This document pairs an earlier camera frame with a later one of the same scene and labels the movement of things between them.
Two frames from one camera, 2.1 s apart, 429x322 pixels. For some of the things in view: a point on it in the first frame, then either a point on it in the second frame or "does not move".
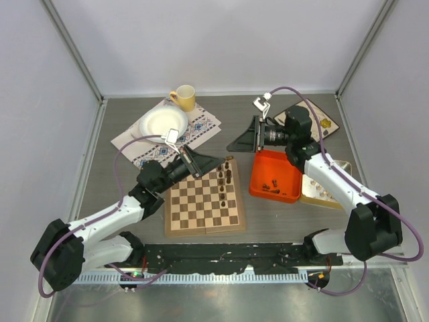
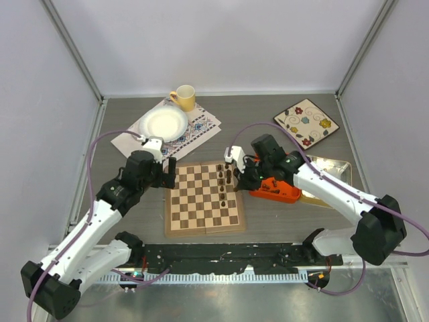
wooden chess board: x=210 y=203 does not move
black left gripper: x=199 y=164 -> x=165 y=180
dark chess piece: x=228 y=175 does not move
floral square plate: x=327 y=125 does not move
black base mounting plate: x=264 y=258 does not move
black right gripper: x=253 y=139 -> x=245 y=182
